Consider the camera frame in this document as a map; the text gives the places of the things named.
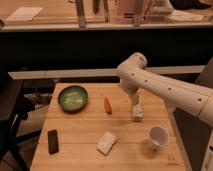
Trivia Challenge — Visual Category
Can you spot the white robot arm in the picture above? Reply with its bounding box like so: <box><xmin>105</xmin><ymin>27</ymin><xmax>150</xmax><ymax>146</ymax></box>
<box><xmin>117</xmin><ymin>53</ymin><xmax>213</xmax><ymax>171</ymax></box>

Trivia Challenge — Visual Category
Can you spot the white bottle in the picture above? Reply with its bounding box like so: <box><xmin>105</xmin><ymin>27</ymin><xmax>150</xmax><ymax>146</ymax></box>
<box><xmin>132</xmin><ymin>102</ymin><xmax>143</xmax><ymax>122</ymax></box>

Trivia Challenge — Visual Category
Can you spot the white cup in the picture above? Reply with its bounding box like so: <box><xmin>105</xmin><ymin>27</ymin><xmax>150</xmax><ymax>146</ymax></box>
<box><xmin>147</xmin><ymin>126</ymin><xmax>169</xmax><ymax>151</ymax></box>

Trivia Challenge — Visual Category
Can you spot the white sponge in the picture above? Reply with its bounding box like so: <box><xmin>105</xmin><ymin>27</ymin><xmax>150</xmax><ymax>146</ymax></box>
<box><xmin>96</xmin><ymin>131</ymin><xmax>117</xmax><ymax>155</ymax></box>

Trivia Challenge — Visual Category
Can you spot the green bowl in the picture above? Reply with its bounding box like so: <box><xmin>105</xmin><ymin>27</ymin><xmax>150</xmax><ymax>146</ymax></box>
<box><xmin>57</xmin><ymin>85</ymin><xmax>88</xmax><ymax>112</ymax></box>

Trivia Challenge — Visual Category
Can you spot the black chair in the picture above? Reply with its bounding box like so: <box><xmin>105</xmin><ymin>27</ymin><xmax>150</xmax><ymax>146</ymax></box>
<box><xmin>0</xmin><ymin>71</ymin><xmax>41</xmax><ymax>171</ymax></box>

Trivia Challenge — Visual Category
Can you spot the white paper sheet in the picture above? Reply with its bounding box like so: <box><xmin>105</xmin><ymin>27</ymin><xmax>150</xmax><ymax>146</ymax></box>
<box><xmin>5</xmin><ymin>6</ymin><xmax>42</xmax><ymax>22</ymax></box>

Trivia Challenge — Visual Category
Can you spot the metal post right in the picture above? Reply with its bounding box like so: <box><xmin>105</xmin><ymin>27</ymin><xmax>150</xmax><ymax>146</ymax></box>
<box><xmin>133</xmin><ymin>0</ymin><xmax>143</xmax><ymax>27</ymax></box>

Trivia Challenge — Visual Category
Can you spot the metal post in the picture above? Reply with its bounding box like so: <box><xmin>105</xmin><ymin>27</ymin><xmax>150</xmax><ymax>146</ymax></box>
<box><xmin>75</xmin><ymin>0</ymin><xmax>86</xmax><ymax>28</ymax></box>
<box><xmin>133</xmin><ymin>0</ymin><xmax>143</xmax><ymax>27</ymax></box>

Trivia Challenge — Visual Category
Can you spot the metal post left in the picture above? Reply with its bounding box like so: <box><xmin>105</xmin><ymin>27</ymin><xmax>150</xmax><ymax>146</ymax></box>
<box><xmin>75</xmin><ymin>0</ymin><xmax>86</xmax><ymax>28</ymax></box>

